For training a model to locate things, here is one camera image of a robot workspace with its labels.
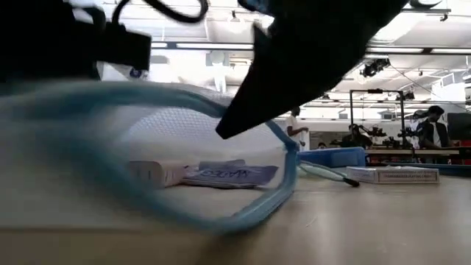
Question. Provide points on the black ceiling camera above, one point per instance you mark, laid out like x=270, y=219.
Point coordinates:
x=375, y=67

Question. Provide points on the white playing cards box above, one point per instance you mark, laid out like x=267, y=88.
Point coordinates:
x=393, y=174

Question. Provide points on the blue first aid kit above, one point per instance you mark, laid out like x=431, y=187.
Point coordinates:
x=333, y=157

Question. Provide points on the background wooden table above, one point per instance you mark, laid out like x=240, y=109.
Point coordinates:
x=412, y=151

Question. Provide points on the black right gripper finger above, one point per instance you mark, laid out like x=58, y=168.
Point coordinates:
x=294, y=73

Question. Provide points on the black background monitor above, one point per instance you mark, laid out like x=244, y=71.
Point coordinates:
x=460, y=127

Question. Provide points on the person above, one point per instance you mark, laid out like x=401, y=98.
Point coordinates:
x=355, y=138
x=322, y=145
x=434, y=132
x=294, y=127

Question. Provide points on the clear packet with green item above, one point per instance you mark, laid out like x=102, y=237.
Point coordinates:
x=324, y=173

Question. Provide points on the black background robot arm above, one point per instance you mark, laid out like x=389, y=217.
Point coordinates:
x=406, y=132
x=375, y=130

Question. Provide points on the red crates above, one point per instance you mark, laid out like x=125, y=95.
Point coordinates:
x=464, y=151

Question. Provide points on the black background gantry frame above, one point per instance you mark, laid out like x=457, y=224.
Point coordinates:
x=351, y=117

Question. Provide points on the pink block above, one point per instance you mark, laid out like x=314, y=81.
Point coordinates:
x=156, y=173

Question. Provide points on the long ceiling light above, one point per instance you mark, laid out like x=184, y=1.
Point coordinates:
x=397, y=50
x=206, y=45

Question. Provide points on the clear mesh pouch blue zipper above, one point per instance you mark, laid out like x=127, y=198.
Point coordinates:
x=176, y=121

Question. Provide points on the purple wipes packet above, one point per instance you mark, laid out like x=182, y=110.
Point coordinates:
x=232, y=174

